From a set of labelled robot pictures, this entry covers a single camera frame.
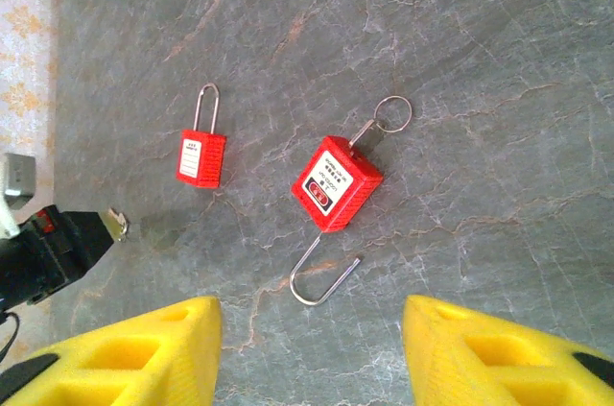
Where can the red padlock with white label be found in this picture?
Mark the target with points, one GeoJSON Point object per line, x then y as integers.
{"type": "Point", "coordinates": [201, 161]}

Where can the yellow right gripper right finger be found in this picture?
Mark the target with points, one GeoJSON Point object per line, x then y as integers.
{"type": "Point", "coordinates": [479, 358]}

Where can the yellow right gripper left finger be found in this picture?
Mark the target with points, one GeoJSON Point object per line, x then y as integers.
{"type": "Point", "coordinates": [144, 358]}

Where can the red padlock with danger label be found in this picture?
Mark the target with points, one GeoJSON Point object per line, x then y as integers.
{"type": "Point", "coordinates": [336, 185]}

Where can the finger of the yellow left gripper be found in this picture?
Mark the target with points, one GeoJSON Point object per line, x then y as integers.
{"type": "Point", "coordinates": [86, 238]}

